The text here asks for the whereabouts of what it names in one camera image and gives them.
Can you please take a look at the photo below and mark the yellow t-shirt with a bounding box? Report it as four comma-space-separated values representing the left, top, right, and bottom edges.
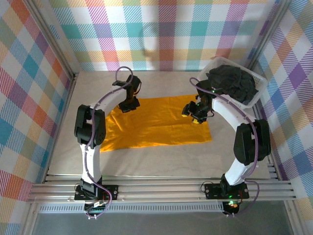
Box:
99, 96, 212, 153

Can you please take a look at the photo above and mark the black t-shirt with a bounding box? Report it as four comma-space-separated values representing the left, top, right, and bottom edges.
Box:
205, 65, 259, 105

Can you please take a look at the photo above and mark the white perforated plastic basket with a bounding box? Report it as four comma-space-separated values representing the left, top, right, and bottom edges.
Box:
197, 56, 268, 110

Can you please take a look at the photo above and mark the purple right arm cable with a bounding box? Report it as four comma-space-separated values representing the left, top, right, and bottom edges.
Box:
189, 77, 260, 217

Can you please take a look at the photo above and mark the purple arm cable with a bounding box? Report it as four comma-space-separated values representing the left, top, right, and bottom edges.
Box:
83, 66, 134, 220
189, 77, 260, 217

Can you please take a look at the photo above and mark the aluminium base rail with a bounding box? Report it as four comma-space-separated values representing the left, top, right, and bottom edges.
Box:
26, 175, 298, 204

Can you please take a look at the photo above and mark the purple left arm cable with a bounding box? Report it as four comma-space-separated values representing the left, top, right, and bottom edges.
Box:
83, 66, 134, 220

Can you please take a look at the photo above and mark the aluminium frame post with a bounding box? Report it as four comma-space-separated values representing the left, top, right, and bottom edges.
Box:
246, 0, 293, 71
23, 0, 79, 79

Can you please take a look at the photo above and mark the grey slotted cable duct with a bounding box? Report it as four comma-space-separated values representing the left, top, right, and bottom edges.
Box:
39, 204, 224, 213

